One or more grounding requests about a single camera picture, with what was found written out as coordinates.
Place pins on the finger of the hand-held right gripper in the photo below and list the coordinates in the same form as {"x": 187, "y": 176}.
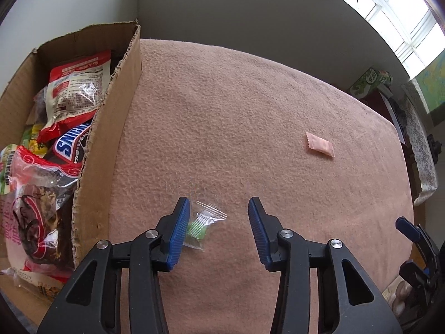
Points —
{"x": 412, "y": 273}
{"x": 408, "y": 229}

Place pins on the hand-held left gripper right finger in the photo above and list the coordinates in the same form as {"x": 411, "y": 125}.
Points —
{"x": 259, "y": 236}

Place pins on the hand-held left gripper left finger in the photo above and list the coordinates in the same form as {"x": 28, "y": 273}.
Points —
{"x": 177, "y": 236}

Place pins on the clear green candy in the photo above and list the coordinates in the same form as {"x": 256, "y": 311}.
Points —
{"x": 200, "y": 228}

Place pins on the brown cardboard box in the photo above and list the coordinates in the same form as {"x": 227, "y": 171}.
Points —
{"x": 104, "y": 128}

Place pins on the red clear packet of dates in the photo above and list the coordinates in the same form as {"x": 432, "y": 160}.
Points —
{"x": 38, "y": 212}

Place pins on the brown chocolate bar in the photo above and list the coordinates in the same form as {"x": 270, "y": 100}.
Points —
{"x": 69, "y": 142}

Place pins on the green candy packet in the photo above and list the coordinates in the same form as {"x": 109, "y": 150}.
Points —
{"x": 34, "y": 141}

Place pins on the red and white snack packet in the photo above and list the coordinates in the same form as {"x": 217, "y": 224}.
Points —
{"x": 76, "y": 83}

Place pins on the green jelly cup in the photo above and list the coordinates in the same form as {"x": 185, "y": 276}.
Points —
{"x": 7, "y": 167}

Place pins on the person's right hand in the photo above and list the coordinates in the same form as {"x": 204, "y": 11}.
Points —
{"x": 399, "y": 295}

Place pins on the white lace cloth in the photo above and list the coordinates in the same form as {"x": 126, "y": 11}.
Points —
{"x": 422, "y": 153}

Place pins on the pink candy sachet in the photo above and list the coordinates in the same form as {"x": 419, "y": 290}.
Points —
{"x": 320, "y": 145}

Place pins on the dark red cabinet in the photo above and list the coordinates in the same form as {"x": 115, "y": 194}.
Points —
{"x": 382, "y": 106}

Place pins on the green carton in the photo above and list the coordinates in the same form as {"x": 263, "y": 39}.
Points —
{"x": 368, "y": 80}

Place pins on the sliced bread packet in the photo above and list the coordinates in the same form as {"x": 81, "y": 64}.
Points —
{"x": 14, "y": 247}

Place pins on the white framed window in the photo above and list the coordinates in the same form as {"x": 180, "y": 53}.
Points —
{"x": 399, "y": 14}

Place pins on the wall map poster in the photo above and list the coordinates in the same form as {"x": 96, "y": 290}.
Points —
{"x": 436, "y": 87}

